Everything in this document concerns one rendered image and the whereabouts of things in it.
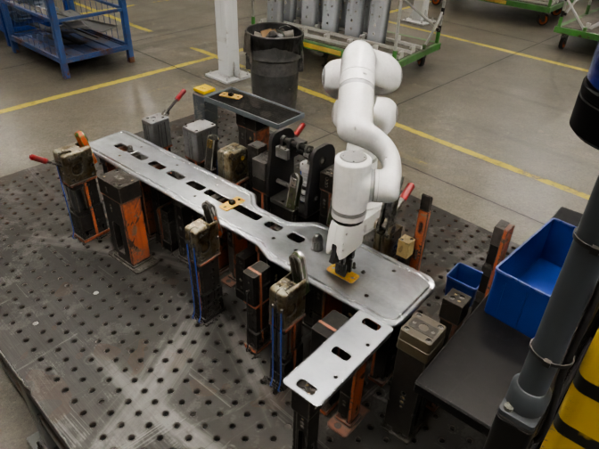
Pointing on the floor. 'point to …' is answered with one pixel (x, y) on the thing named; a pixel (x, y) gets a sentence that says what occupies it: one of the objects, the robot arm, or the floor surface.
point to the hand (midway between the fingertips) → (343, 265)
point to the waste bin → (274, 61)
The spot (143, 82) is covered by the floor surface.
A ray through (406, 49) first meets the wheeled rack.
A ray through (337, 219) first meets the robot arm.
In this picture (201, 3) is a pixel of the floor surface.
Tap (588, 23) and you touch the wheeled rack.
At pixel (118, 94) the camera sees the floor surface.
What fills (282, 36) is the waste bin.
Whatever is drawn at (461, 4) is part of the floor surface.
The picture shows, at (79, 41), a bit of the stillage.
